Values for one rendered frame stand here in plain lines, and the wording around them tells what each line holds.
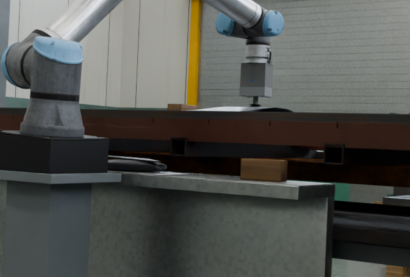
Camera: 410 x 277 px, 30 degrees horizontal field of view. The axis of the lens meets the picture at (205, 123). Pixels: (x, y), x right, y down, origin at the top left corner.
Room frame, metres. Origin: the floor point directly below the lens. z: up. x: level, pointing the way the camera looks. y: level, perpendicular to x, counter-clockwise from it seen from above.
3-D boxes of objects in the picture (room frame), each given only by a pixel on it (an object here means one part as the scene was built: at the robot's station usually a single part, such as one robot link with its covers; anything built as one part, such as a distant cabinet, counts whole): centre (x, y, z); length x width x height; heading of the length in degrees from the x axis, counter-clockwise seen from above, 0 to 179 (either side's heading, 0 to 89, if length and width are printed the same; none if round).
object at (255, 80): (2.41, -0.16, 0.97); 0.10 x 0.09 x 0.16; 153
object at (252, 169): (1.82, -0.15, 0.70); 0.10 x 0.06 x 0.05; 69
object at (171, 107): (2.82, 0.09, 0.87); 0.12 x 0.06 x 0.05; 153
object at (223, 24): (2.32, -0.09, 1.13); 0.11 x 0.11 x 0.08; 40
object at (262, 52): (2.40, -0.16, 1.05); 0.08 x 0.08 x 0.05
